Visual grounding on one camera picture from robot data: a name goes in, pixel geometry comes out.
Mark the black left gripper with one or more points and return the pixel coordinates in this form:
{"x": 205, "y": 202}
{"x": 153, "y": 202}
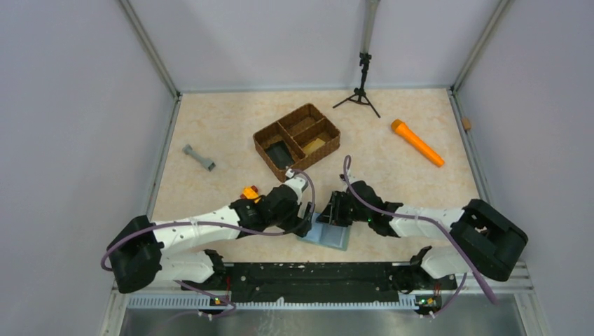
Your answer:
{"x": 299, "y": 226}

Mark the orange flashlight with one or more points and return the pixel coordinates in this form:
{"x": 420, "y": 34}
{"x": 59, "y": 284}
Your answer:
{"x": 400, "y": 128}

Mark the black camera tripod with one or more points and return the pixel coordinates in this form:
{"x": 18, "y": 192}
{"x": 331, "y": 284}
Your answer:
{"x": 359, "y": 95}

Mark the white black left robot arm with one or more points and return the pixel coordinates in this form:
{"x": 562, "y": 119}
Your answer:
{"x": 144, "y": 252}

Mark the black item in basket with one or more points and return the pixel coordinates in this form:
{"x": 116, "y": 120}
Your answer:
{"x": 280, "y": 155}

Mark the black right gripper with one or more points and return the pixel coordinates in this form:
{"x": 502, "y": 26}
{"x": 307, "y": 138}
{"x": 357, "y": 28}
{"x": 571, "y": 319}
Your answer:
{"x": 332, "y": 214}

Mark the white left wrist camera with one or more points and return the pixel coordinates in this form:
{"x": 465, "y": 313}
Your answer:
{"x": 296, "y": 181}

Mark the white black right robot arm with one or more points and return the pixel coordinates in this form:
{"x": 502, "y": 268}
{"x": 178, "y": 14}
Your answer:
{"x": 480, "y": 239}

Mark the aluminium frame rail front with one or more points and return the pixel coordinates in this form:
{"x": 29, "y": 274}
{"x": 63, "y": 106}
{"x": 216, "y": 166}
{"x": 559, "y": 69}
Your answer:
{"x": 466, "y": 285}

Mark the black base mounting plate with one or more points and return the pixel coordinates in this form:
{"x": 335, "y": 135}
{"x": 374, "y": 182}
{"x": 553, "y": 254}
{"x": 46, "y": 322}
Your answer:
{"x": 321, "y": 282}

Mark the green card holder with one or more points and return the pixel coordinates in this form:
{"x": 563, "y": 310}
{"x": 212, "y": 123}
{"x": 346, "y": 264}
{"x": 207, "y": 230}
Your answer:
{"x": 325, "y": 235}

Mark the small wooden block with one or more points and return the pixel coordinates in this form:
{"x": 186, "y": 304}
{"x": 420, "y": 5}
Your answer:
{"x": 466, "y": 124}

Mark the yellow card in basket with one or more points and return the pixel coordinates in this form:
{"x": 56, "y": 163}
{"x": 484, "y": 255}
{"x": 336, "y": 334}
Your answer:
{"x": 313, "y": 146}

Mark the orange red toy block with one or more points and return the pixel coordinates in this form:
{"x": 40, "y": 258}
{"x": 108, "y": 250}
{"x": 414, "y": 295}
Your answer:
{"x": 250, "y": 193}

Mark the brown wicker divided basket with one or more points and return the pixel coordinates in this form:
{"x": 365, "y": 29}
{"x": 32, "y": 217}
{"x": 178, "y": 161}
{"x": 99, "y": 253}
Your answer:
{"x": 297, "y": 129}

